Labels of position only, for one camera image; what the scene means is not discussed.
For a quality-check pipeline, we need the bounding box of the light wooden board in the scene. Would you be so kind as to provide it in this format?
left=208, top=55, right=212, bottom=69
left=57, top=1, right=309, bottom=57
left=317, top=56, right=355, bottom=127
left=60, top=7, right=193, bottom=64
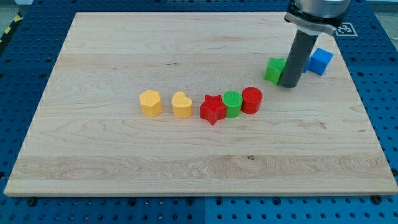
left=4, top=12, right=397, bottom=197

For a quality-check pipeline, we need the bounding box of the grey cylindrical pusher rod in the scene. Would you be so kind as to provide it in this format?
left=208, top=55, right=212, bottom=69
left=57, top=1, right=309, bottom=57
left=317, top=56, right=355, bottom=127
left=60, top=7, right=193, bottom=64
left=279, top=30, right=318, bottom=88

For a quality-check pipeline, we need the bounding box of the green star block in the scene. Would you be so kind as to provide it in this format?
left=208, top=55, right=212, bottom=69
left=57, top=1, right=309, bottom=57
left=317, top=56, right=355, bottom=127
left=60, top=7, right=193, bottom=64
left=264, top=58, right=285, bottom=85

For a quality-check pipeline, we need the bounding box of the white fiducial marker tag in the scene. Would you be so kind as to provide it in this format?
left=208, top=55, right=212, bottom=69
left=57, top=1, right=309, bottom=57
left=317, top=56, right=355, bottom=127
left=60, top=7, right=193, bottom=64
left=335, top=22, right=358, bottom=37

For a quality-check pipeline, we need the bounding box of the green cylinder block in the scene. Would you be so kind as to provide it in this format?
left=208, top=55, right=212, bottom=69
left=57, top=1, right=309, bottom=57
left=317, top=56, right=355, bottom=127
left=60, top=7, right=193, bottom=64
left=222, top=91, right=243, bottom=118

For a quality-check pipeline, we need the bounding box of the red star block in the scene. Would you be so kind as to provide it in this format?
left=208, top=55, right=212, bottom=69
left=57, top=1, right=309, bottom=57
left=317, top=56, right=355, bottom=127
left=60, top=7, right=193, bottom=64
left=200, top=95, right=226, bottom=125

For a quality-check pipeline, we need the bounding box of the blue cube block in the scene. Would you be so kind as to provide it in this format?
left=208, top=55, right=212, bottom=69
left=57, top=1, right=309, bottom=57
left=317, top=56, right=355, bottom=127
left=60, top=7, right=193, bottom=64
left=307, top=48, right=334, bottom=76

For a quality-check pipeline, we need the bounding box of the yellow black hazard tape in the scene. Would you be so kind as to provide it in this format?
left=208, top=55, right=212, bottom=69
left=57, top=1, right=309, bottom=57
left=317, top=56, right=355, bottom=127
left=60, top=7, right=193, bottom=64
left=1, top=11, right=24, bottom=45

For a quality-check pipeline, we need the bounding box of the yellow heart block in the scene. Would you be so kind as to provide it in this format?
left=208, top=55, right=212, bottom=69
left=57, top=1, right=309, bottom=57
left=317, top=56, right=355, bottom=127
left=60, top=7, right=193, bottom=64
left=172, top=91, right=193, bottom=118

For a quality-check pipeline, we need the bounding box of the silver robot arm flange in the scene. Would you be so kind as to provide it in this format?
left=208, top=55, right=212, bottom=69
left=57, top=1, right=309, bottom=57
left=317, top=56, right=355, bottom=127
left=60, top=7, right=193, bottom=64
left=284, top=0, right=350, bottom=35

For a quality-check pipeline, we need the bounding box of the yellow hexagon block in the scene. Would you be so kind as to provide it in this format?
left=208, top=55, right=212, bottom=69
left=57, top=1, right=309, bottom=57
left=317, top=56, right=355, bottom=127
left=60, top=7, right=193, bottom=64
left=139, top=90, right=162, bottom=117

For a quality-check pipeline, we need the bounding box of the red cylinder block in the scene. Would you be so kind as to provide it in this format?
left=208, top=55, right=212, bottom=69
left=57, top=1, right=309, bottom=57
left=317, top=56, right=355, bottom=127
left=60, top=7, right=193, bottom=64
left=241, top=87, right=263, bottom=114

